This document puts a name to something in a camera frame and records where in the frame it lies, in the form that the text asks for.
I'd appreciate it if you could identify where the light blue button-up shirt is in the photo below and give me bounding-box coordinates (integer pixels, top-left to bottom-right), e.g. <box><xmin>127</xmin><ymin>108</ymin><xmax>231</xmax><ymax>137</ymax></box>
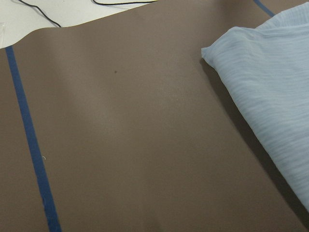
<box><xmin>201</xmin><ymin>3</ymin><xmax>309</xmax><ymax>207</ymax></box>

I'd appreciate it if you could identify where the black cable on table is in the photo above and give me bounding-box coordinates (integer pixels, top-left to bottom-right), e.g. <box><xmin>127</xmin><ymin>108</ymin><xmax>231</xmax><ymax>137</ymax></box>
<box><xmin>18</xmin><ymin>0</ymin><xmax>160</xmax><ymax>28</ymax></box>

